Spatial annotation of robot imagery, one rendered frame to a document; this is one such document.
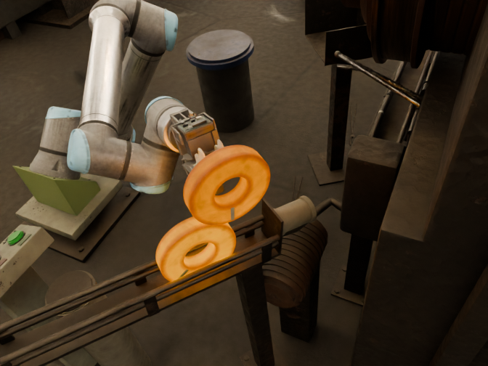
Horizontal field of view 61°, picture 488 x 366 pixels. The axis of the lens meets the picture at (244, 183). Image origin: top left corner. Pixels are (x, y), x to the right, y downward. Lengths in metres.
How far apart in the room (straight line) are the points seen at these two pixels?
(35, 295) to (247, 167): 0.73
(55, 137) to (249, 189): 1.16
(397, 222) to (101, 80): 0.76
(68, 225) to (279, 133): 1.08
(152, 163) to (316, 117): 1.40
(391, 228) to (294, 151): 1.44
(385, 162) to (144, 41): 0.87
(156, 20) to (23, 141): 1.43
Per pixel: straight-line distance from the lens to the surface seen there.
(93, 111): 1.00
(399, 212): 0.64
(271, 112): 2.27
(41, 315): 0.85
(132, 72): 1.49
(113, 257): 1.78
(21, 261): 1.10
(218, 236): 0.77
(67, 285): 1.10
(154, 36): 1.37
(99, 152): 0.93
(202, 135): 0.75
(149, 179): 0.96
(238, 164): 0.66
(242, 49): 1.96
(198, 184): 0.65
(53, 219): 1.86
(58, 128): 1.75
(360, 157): 0.82
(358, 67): 0.89
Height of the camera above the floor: 1.35
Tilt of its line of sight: 46 degrees down
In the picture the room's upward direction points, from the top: 9 degrees counter-clockwise
